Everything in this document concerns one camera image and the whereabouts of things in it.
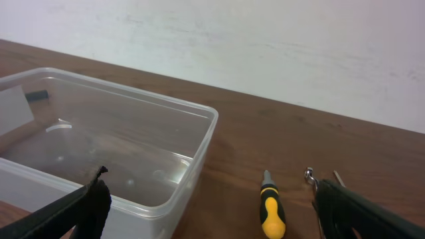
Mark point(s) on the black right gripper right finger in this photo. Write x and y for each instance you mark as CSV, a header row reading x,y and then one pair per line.
x,y
345,214

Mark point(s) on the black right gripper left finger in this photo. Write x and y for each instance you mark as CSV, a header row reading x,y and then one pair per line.
x,y
83,212

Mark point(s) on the silver offset ring wrench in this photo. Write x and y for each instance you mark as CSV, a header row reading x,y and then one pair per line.
x,y
311,180

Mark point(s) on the stubby yellow black screwdriver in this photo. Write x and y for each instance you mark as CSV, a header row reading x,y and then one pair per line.
x,y
272,215

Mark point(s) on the clear plastic storage container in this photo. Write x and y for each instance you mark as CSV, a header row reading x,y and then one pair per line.
x,y
153,146

